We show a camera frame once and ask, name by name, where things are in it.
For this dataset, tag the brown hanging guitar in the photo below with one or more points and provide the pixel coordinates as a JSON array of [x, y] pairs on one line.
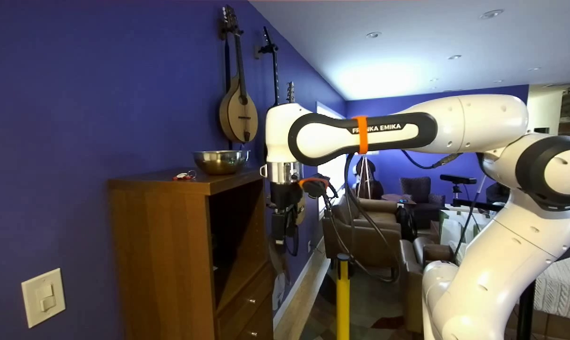
[[291, 91]]

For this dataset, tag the black tripod stand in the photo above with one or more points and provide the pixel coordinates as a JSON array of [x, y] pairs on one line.
[[525, 314]]

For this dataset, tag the wooden tripod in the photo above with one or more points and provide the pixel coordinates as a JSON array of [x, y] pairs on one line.
[[367, 180]]

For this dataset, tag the tan sofa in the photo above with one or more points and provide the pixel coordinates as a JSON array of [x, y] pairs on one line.
[[414, 284]]

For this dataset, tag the brown wooden shelf cabinet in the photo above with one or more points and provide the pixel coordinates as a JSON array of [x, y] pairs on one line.
[[159, 251]]

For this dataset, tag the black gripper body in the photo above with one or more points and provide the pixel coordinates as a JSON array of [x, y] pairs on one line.
[[285, 199]]

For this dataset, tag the white knitted blanket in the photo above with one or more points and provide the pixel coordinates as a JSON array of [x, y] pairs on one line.
[[561, 289]]

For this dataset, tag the black exercise machine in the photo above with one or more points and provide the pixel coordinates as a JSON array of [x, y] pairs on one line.
[[457, 180]]

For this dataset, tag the dark armchair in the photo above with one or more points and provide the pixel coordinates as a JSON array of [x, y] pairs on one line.
[[418, 189]]

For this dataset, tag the brown leather sofa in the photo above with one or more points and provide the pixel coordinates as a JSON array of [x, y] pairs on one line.
[[361, 236]]

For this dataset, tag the cream light switch plate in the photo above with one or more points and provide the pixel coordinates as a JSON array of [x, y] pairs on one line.
[[42, 297]]

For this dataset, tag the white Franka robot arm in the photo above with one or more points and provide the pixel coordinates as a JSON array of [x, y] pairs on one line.
[[474, 119]]

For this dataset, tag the yellow pole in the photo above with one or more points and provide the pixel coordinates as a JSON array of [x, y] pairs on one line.
[[342, 302]]

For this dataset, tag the tan mandolin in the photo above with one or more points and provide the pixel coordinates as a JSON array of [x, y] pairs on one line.
[[240, 115]]

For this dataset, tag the metal bowl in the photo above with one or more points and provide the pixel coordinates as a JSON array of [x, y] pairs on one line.
[[221, 163]]

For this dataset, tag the recessed ceiling light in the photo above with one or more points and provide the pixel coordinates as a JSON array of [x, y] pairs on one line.
[[372, 34], [493, 12]]

